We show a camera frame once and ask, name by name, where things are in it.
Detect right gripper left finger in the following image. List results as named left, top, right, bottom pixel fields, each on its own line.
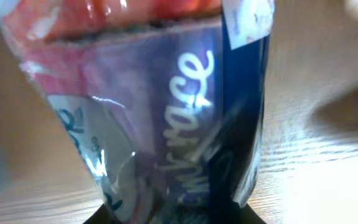
left=83, top=204, right=117, bottom=224

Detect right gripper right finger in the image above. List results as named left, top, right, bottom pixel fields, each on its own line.
left=240, top=204, right=266, bottom=224

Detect Kleenex tissue multipack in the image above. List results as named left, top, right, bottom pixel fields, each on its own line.
left=0, top=0, right=275, bottom=224

